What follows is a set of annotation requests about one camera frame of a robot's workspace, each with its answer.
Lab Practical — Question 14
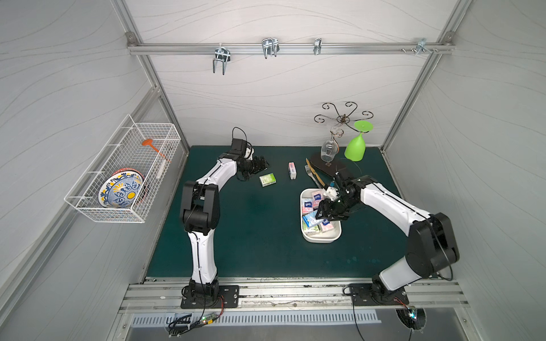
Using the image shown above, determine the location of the pink white tissue pack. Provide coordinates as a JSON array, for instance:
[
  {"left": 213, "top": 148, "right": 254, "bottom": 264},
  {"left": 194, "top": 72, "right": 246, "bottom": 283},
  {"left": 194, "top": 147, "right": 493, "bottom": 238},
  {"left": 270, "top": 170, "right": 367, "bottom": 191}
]
[{"left": 319, "top": 220, "right": 335, "bottom": 233}]

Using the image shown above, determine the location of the light blue tissue pack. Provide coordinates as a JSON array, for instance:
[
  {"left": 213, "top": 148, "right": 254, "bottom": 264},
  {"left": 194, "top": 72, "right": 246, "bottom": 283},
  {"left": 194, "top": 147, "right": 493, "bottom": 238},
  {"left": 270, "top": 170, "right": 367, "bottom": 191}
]
[{"left": 302, "top": 210, "right": 324, "bottom": 228}]

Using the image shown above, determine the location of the green white tissue pack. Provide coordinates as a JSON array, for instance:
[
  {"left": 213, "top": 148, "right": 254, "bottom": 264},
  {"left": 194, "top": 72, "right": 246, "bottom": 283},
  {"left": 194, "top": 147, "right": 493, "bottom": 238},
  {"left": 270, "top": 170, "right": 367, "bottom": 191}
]
[{"left": 302, "top": 225, "right": 321, "bottom": 236}]

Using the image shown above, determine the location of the white oval storage box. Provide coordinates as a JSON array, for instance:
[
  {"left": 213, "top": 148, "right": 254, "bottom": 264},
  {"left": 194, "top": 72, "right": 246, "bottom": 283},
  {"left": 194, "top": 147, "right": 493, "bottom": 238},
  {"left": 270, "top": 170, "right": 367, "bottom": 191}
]
[{"left": 299, "top": 188, "right": 342, "bottom": 244}]

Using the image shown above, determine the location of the pink Tempo tissue pack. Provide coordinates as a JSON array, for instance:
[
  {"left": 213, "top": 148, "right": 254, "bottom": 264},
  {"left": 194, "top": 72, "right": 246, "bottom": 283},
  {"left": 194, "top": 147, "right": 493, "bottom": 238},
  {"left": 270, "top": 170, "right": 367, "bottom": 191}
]
[{"left": 311, "top": 189, "right": 325, "bottom": 209}]

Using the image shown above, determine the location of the pink floral Tempo pack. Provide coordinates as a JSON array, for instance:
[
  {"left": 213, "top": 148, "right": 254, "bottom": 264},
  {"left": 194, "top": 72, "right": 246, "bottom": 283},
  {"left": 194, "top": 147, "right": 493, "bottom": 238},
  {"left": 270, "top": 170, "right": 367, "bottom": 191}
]
[{"left": 301, "top": 197, "right": 314, "bottom": 215}]

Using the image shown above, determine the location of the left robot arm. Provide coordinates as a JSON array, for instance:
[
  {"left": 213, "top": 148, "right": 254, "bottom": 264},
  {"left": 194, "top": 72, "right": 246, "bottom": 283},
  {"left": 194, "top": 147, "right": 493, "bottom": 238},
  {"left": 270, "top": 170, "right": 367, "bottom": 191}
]
[{"left": 180, "top": 152, "right": 269, "bottom": 301}]

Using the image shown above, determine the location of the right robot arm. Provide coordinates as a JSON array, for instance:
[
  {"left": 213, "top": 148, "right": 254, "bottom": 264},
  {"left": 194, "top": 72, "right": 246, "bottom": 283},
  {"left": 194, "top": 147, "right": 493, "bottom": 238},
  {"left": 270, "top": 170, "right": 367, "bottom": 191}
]
[{"left": 317, "top": 176, "right": 460, "bottom": 305}]

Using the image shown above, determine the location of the metal fork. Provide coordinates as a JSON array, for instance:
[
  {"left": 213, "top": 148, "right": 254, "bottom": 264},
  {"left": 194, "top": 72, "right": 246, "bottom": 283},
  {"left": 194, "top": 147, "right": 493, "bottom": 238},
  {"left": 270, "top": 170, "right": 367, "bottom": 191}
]
[{"left": 304, "top": 165, "right": 322, "bottom": 189}]

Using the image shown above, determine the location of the wooden knife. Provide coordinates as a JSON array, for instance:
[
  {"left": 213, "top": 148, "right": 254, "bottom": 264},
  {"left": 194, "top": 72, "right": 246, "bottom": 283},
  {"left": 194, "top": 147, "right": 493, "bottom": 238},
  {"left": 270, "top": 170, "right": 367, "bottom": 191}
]
[{"left": 306, "top": 159, "right": 327, "bottom": 189}]

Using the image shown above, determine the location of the clear wine glass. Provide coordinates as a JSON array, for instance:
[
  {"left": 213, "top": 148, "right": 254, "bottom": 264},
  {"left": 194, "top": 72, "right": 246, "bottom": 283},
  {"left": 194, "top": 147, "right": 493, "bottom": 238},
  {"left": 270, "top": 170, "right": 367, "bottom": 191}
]
[{"left": 320, "top": 128, "right": 339, "bottom": 163}]

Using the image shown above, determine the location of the green plastic wine glass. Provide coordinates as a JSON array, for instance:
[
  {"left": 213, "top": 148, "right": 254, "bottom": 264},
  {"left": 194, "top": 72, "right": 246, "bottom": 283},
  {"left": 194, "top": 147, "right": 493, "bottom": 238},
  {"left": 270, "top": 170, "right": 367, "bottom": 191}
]
[{"left": 344, "top": 120, "right": 374, "bottom": 162}]

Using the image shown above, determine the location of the black metal glass rack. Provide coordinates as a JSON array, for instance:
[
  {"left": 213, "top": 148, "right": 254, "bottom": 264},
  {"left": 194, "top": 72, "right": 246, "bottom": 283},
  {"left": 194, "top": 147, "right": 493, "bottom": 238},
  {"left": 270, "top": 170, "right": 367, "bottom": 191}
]
[{"left": 309, "top": 101, "right": 375, "bottom": 178}]

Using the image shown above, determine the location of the double metal hook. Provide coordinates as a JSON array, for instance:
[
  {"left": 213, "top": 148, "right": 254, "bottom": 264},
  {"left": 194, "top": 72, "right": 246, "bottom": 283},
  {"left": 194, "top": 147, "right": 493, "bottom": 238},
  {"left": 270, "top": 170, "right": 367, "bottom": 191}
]
[
  {"left": 213, "top": 46, "right": 231, "bottom": 75},
  {"left": 262, "top": 38, "right": 280, "bottom": 59}
]

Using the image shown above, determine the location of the blue yellow patterned plate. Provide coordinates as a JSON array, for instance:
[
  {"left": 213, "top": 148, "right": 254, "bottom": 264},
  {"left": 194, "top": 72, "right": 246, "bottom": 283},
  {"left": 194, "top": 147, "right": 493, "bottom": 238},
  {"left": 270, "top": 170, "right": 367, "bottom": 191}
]
[{"left": 98, "top": 170, "right": 144, "bottom": 208}]

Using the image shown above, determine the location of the single metal hook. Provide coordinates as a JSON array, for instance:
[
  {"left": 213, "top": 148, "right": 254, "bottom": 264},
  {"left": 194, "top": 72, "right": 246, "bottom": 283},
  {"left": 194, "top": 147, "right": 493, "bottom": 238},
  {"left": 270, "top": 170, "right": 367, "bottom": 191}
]
[{"left": 313, "top": 38, "right": 322, "bottom": 55}]

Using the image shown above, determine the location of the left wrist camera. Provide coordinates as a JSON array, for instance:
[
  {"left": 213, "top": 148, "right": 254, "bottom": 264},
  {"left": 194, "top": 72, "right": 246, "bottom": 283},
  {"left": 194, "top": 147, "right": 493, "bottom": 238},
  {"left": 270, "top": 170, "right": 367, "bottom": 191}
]
[{"left": 229, "top": 139, "right": 254, "bottom": 161}]

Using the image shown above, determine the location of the orange handled brush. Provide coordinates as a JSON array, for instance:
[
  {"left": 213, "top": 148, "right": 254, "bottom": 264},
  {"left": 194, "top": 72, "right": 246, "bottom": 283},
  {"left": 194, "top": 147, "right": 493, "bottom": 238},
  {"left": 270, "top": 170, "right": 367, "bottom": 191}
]
[{"left": 142, "top": 139, "right": 168, "bottom": 161}]

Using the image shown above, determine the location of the aluminium top rail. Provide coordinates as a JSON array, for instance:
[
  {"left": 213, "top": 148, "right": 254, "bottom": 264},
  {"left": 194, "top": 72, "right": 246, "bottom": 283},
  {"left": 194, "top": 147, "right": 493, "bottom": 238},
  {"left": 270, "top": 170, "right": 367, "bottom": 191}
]
[{"left": 127, "top": 41, "right": 456, "bottom": 57}]

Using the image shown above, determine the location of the white wire basket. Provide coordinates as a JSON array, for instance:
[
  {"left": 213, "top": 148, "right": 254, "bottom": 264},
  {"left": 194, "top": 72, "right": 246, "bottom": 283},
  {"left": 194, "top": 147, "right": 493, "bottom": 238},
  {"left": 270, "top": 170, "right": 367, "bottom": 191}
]
[{"left": 64, "top": 115, "right": 181, "bottom": 223}]

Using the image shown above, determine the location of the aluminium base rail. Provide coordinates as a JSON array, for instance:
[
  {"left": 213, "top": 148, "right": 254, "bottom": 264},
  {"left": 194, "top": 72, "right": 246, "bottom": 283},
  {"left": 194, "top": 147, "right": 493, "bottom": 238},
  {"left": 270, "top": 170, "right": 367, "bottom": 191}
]
[{"left": 119, "top": 277, "right": 470, "bottom": 313}]

